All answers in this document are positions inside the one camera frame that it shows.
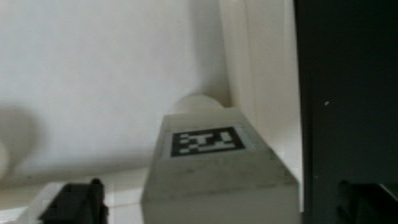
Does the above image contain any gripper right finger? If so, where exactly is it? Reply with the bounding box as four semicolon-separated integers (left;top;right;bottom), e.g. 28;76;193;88
335;181;398;224

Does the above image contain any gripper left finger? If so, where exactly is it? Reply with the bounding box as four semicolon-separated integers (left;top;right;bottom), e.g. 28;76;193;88
38;178;108;224

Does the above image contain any white leg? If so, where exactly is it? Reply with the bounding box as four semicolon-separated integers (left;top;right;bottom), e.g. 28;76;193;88
140;95;300;224

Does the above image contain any white square tabletop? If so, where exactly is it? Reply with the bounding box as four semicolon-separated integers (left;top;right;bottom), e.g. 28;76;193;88
0;0;301;224

